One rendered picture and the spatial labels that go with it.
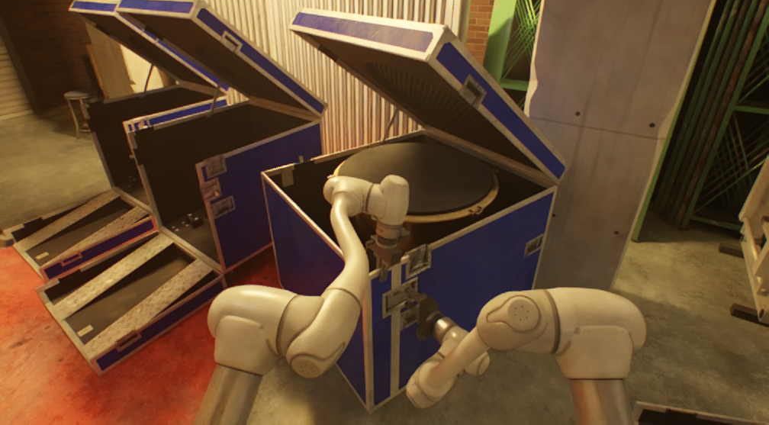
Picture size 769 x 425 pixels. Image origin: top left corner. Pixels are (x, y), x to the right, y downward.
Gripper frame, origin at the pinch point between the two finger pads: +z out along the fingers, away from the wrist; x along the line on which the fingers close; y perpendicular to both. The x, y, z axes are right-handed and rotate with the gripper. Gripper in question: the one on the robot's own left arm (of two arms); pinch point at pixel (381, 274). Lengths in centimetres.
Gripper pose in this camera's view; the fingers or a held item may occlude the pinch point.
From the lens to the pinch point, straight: 146.9
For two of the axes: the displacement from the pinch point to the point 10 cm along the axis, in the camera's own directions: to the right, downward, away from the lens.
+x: 5.8, 3.8, -7.2
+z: -1.4, 9.2, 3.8
